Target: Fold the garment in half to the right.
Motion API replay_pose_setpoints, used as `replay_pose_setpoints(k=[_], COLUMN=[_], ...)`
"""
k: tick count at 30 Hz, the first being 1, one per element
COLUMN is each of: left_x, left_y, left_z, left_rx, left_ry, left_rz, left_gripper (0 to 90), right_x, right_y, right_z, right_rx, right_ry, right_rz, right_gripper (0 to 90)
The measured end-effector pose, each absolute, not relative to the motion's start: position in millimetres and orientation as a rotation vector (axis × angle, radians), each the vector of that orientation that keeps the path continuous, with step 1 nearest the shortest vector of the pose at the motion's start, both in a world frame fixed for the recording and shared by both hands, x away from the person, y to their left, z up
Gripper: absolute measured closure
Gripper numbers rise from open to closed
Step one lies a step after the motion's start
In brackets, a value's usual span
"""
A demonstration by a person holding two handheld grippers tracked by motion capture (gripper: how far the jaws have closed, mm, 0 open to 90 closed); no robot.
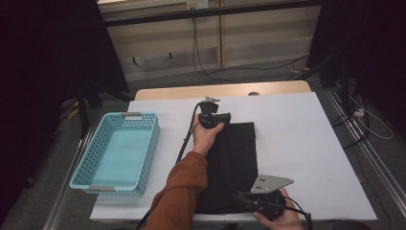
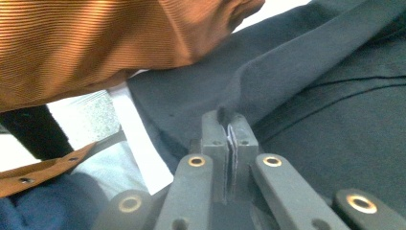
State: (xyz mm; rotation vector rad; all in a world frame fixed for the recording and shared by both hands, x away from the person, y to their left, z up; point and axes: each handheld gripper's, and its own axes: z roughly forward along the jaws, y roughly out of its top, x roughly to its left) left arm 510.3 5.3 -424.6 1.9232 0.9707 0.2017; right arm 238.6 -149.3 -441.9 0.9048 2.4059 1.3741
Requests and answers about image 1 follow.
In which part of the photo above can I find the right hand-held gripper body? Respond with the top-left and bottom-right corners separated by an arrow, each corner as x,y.
247,173 -> 295,221

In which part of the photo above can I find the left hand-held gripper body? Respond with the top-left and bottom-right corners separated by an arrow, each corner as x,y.
198,97 -> 224,130

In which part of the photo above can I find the black tank top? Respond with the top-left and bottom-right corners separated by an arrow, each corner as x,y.
194,122 -> 259,215

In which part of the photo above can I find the light blue plastic basket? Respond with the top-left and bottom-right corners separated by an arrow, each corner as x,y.
70,111 -> 161,196

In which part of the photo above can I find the person's left hand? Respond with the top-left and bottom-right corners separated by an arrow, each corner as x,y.
191,122 -> 225,157

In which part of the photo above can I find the person's right hand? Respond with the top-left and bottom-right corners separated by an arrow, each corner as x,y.
252,187 -> 305,230

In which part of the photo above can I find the wooden table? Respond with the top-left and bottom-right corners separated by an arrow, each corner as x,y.
133,80 -> 312,102

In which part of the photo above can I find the beige panelled cabinet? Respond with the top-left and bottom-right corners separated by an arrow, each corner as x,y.
106,6 -> 322,82

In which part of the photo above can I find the black horizontal bar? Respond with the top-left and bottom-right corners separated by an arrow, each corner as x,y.
103,0 -> 322,28

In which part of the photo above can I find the black stand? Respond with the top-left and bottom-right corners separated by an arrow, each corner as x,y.
75,80 -> 135,140
291,51 -> 352,113

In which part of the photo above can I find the black curtain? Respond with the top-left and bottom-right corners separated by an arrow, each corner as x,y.
0,0 -> 130,219
307,0 -> 406,135

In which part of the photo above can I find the left hand-held gripper cable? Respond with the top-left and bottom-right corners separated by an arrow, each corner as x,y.
135,102 -> 205,230

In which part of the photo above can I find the hand-held gripper cable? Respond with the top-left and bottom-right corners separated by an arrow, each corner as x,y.
281,195 -> 313,230
135,102 -> 205,230

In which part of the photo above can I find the right hand-held gripper cable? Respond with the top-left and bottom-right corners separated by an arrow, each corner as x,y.
281,195 -> 313,230

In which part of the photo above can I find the black hanging cable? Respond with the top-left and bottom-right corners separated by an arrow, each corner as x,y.
191,17 -> 309,84

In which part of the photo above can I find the white wall outlet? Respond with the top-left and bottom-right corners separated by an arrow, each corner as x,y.
186,0 -> 210,10

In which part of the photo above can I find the metal floor rail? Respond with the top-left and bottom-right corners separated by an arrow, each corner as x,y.
325,87 -> 406,219
42,121 -> 97,230

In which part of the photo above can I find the black floor cable bundle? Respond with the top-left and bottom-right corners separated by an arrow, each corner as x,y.
329,92 -> 372,150

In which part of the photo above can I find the white floor cable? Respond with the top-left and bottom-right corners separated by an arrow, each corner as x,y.
349,95 -> 395,140

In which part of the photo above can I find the yellow cable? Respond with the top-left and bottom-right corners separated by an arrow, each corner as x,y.
65,106 -> 80,119

